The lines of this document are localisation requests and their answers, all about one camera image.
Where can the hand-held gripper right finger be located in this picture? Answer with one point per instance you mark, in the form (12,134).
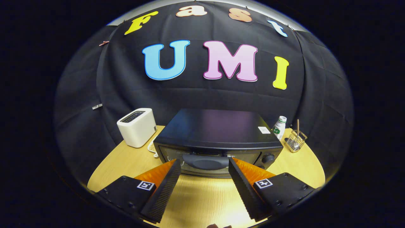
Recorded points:
(243,190)

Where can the silver clip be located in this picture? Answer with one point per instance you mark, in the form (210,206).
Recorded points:
(97,106)

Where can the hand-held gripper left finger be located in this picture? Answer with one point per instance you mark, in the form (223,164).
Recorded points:
(164,190)

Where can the black toaster oven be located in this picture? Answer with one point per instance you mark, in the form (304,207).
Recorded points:
(215,126)

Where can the red clip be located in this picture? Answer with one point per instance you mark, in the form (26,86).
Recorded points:
(103,43)

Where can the white green drink bottle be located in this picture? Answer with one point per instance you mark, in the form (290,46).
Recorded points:
(279,129)

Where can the small cream dish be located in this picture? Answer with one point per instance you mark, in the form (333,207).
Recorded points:
(152,146)

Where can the white bread toaster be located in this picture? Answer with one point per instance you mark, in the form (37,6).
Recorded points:
(136,129)

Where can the wooden stick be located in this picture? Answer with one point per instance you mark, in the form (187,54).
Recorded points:
(297,126)

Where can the black backdrop cloth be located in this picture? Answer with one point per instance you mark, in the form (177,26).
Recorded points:
(196,95)

